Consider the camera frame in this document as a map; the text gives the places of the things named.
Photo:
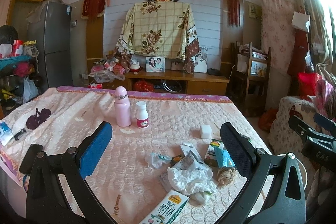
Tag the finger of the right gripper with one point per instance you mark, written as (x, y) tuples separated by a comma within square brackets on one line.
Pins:
[(304, 130), (324, 122)]

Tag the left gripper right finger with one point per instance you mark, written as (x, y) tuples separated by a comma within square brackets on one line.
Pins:
[(285, 201)]

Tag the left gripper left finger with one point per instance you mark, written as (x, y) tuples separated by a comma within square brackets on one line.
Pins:
[(58, 191)]

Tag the rainbow medicine box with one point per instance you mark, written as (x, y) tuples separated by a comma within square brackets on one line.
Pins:
[(210, 157)]

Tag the white sponge block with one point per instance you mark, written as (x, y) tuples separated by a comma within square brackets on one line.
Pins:
[(206, 131)]

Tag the white plastic bag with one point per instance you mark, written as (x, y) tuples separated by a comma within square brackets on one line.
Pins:
[(190, 182)]

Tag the wooden chair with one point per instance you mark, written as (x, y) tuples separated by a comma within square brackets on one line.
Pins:
[(249, 78)]

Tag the blue snack packet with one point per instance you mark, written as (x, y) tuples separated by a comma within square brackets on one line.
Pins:
[(223, 158)]

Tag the purple knitted item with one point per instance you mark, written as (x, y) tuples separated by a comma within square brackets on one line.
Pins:
[(34, 121)]

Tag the white green wrapper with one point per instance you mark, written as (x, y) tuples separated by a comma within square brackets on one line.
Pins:
[(203, 197)]

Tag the pink floral rolled mattress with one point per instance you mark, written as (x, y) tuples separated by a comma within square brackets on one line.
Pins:
[(277, 32)]

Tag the white printed food wrapper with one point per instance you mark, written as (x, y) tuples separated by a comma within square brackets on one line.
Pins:
[(189, 162)]

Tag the wooden tv cabinet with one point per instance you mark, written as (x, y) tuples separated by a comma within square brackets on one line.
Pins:
[(176, 82)]

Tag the milk carton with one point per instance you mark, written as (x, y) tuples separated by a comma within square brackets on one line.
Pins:
[(168, 209)]

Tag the dark green snack packet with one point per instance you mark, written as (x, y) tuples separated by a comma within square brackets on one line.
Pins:
[(176, 159)]

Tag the small crumpled white wrapper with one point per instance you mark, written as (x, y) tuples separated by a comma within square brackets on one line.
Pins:
[(156, 160)]

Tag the pink thermos bottle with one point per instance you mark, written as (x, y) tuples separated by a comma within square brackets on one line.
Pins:
[(122, 107)]

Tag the cluttered shelf rack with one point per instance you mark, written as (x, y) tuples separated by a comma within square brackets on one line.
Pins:
[(18, 62)]

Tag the pink quilted table cover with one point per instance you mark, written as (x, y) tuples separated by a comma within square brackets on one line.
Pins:
[(123, 182)]

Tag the white pill bottle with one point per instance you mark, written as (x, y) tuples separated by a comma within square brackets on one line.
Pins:
[(142, 117)]

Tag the clear plastic bag on cabinet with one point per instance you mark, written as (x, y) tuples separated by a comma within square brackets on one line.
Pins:
[(105, 76)]

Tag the framed couple photo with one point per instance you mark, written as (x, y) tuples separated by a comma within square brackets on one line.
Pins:
[(155, 64)]

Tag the floral cloth covered television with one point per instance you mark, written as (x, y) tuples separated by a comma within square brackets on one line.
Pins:
[(163, 29)]

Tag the grey refrigerator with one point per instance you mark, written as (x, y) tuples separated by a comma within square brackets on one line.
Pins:
[(50, 27)]

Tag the beige twisted rope ball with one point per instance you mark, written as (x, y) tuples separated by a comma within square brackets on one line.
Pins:
[(226, 175)]

